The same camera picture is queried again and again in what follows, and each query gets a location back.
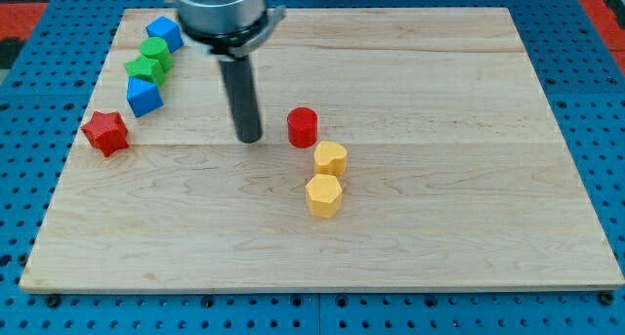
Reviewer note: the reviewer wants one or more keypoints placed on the blue cube block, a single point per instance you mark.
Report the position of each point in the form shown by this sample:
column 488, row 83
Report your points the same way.
column 168, row 30

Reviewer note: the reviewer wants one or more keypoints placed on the light wooden board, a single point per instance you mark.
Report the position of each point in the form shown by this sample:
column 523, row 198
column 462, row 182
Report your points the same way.
column 458, row 177

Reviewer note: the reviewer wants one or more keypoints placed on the red cylinder block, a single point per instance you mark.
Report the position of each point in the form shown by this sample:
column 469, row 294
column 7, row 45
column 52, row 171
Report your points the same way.
column 302, row 127

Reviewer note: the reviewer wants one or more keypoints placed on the green cylinder block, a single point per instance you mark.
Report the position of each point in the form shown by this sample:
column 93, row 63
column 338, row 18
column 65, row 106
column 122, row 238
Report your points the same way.
column 156, row 48

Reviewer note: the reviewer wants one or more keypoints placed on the yellow hexagon block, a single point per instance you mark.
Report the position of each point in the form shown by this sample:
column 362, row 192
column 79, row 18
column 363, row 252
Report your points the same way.
column 324, row 195

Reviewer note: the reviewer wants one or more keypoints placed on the yellow heart block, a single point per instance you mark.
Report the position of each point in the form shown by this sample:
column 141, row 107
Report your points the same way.
column 330, row 158

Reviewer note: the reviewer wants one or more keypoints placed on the blue triangular block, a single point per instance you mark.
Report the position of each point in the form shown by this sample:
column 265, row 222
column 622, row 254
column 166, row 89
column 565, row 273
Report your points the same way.
column 142, row 96

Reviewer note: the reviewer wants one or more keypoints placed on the green star block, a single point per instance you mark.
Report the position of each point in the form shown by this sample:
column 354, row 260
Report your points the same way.
column 146, row 69

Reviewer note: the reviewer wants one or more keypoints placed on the red star block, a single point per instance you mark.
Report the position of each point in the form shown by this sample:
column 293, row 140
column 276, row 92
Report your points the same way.
column 106, row 132

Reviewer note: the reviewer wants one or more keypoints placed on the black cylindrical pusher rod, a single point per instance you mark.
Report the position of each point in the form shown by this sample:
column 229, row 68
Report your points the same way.
column 240, row 88

